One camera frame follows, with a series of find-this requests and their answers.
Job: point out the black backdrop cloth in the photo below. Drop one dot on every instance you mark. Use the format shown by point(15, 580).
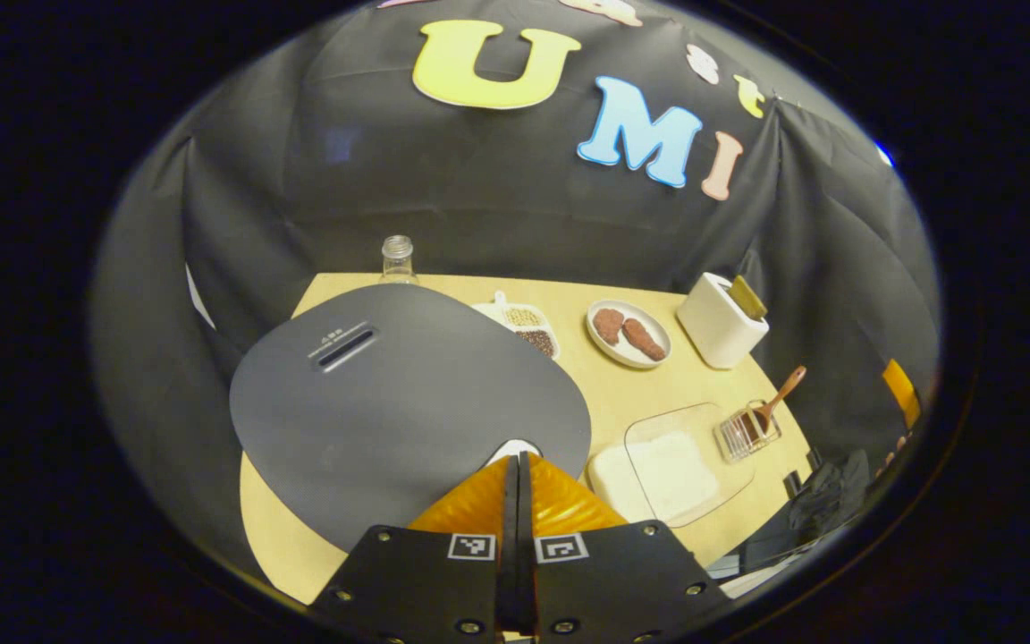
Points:
point(479, 179)

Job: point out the white divided bean dish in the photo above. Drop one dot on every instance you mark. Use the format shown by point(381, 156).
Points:
point(528, 329)

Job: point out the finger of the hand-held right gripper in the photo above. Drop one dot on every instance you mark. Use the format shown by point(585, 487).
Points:
point(901, 394)

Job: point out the brown fried chicken piece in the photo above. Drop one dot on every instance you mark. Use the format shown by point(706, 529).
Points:
point(608, 326)
point(645, 340)

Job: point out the white square container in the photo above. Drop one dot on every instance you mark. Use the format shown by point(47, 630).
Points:
point(716, 326)

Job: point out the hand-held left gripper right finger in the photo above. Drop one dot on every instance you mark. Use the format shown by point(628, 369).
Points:
point(604, 581)

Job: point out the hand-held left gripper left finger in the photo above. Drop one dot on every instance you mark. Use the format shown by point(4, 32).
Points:
point(443, 581)

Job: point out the white round plate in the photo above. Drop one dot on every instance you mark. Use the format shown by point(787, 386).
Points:
point(649, 362)

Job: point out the dark grey rice cooker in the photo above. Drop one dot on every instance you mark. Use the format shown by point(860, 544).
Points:
point(408, 411)

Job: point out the clear glass bottle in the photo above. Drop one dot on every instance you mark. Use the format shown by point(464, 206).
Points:
point(397, 259)

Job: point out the dark cloth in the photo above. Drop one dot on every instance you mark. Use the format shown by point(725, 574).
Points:
point(832, 487)

